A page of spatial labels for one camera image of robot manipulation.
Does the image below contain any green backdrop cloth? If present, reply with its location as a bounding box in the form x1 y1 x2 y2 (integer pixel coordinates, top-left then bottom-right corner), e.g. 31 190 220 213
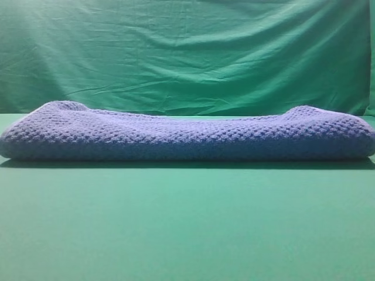
1 1 374 116

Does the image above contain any blue waffle-weave towel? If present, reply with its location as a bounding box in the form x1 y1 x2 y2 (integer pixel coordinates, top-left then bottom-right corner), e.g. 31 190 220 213
1 101 374 161

